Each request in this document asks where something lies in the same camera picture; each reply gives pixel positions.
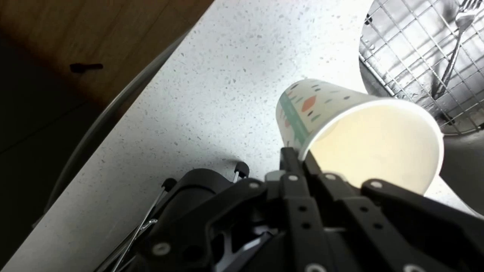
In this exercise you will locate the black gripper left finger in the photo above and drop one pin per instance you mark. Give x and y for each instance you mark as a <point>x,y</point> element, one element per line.
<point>302,221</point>

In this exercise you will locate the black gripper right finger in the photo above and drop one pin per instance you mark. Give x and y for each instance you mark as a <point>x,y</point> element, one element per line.
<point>382,227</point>

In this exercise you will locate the patterned paper cup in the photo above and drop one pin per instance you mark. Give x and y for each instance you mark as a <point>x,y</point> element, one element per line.
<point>372,145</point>

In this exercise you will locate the metal sink bottom grid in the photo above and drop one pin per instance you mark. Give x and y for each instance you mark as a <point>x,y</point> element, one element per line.
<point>402,50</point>

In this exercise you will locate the dark base cabinet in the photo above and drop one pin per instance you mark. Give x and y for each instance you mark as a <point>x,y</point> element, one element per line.
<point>39,140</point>

